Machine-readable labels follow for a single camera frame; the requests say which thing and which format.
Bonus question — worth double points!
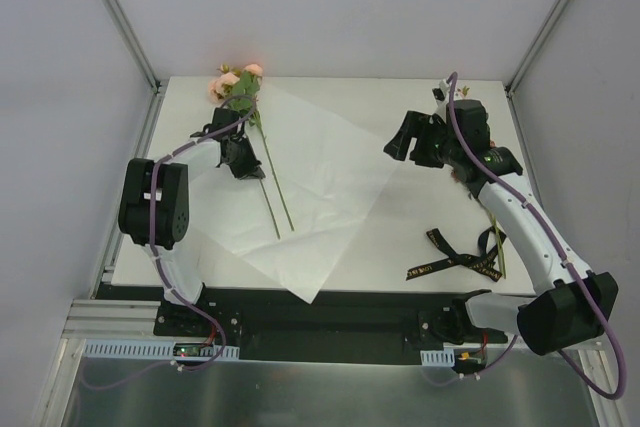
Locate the peach rose stem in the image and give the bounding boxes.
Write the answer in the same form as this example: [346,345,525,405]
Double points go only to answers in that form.
[228,69,296,232]
[206,64,282,241]

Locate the black printed ribbon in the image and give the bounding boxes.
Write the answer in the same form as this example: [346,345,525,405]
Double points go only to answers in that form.
[405,228,507,282]

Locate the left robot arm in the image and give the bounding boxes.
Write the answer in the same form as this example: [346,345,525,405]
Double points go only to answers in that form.
[118,107,265,336]

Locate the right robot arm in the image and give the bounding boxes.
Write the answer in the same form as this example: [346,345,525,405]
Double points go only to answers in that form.
[383,99,619,355]

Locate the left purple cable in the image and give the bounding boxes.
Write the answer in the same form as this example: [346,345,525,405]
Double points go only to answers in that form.
[147,94,256,313]

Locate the purple cable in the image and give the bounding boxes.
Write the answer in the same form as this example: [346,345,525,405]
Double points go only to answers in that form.
[147,94,256,313]
[447,71,629,401]

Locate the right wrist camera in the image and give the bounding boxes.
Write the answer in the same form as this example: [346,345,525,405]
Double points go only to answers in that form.
[432,79,457,120]

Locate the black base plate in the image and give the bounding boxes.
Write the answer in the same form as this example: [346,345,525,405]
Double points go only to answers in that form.
[153,288,507,365]

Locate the right cable duct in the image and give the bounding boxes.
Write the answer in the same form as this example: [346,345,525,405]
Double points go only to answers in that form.
[420,348,456,368]

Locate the cable duct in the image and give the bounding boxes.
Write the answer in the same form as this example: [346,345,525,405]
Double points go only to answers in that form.
[84,339,240,362]
[420,348,456,368]

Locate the left aluminium frame post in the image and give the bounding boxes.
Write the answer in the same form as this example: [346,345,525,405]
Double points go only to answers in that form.
[101,0,162,93]

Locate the aluminium frame post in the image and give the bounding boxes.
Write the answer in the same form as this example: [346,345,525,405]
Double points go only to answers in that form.
[505,0,573,98]
[101,0,162,93]

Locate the aluminium rail profile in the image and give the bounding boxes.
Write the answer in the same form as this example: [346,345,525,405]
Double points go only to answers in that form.
[62,269,162,340]

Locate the left cable duct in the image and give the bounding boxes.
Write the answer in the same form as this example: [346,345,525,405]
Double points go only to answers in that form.
[84,339,240,362]

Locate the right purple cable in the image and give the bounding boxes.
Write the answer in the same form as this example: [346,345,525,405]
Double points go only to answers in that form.
[447,71,629,401]

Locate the right aluminium frame post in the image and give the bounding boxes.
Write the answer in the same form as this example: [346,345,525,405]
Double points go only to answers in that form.
[505,0,573,98]

